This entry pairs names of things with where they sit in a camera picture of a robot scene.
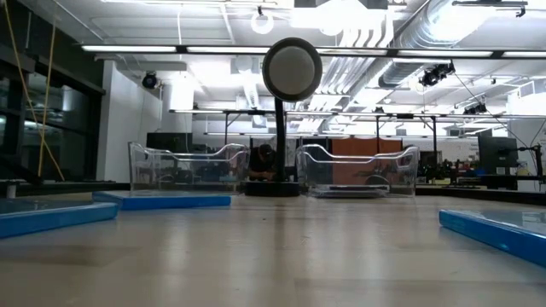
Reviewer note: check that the clear jewel case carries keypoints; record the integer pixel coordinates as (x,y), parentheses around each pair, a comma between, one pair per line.
(358,187)
(350,193)

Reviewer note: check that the blue plastic disc case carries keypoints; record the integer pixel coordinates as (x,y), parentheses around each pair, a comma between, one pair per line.
(55,219)
(490,234)
(170,201)

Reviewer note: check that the person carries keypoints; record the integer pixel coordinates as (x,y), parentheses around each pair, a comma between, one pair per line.
(260,164)

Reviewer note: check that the black desk lamp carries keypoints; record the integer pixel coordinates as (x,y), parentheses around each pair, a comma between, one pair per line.
(292,70)

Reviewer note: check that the clear plastic bin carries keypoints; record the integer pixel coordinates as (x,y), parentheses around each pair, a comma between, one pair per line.
(362,170)
(187,170)

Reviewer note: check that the black wide monitor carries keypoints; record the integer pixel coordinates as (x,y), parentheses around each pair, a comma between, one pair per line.
(168,143)

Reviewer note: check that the overhead light bar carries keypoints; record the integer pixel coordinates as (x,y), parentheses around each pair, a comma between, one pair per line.
(128,48)

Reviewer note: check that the black computer monitor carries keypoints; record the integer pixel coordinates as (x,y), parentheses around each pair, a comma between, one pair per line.
(497,155)

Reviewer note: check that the orange partition wall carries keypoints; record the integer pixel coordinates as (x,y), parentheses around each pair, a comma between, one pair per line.
(362,149)

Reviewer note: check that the black ceiling camera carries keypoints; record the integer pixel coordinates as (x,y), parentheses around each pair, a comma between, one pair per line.
(435,74)

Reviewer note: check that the silver ventilation duct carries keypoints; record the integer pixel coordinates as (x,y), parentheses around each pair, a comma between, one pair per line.
(426,30)

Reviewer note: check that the black aluminium table frame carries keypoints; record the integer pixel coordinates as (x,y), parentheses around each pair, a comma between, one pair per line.
(64,187)

